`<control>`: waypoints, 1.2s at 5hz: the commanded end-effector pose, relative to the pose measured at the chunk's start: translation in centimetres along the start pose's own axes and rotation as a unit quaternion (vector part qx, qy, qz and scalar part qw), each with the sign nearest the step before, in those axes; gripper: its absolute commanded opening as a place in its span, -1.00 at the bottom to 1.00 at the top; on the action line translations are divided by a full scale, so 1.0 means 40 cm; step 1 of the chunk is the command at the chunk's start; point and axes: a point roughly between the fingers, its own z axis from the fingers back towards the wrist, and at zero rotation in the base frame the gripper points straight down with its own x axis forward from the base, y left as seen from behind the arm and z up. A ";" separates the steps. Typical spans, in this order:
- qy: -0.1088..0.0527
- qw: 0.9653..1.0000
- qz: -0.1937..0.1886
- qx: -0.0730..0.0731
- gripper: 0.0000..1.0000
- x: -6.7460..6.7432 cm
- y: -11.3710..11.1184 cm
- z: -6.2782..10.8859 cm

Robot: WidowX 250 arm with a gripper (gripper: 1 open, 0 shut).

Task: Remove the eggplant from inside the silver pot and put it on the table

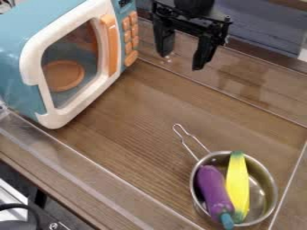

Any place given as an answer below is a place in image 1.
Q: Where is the purple toy eggplant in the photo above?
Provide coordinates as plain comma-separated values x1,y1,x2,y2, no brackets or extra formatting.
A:
194,165,233,230

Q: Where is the orange microwave turntable plate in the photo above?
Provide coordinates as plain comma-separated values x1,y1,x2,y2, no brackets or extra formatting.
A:
42,60,85,92

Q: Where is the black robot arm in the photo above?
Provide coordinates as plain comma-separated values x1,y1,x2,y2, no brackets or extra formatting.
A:
152,0,232,71

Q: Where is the yellow toy corn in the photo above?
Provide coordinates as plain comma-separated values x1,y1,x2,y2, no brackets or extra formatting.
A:
225,151,249,224

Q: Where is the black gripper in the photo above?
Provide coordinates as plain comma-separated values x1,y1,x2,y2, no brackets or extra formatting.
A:
152,0,232,71

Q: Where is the black cable bottom left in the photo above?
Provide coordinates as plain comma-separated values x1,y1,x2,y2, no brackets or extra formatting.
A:
0,203,41,230

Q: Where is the blue toy microwave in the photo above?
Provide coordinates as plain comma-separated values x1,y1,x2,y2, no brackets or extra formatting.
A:
0,0,138,129

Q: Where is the silver pot with wire handle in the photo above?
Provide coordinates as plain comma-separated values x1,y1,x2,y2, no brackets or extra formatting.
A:
172,123,277,230

